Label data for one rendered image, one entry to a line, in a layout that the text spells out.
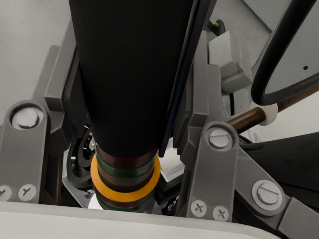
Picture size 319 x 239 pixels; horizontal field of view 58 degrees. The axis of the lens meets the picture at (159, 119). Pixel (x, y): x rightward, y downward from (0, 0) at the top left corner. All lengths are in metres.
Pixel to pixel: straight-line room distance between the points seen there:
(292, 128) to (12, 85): 1.81
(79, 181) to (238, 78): 0.37
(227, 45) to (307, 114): 0.20
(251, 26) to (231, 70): 2.09
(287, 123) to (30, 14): 2.25
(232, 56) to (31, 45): 1.87
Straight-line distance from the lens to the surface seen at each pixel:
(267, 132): 0.56
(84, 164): 0.37
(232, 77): 0.60
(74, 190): 0.48
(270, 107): 0.26
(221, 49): 0.61
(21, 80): 2.10
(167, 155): 0.21
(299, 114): 0.55
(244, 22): 2.69
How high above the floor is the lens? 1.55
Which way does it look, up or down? 58 degrees down
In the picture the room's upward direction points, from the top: 12 degrees clockwise
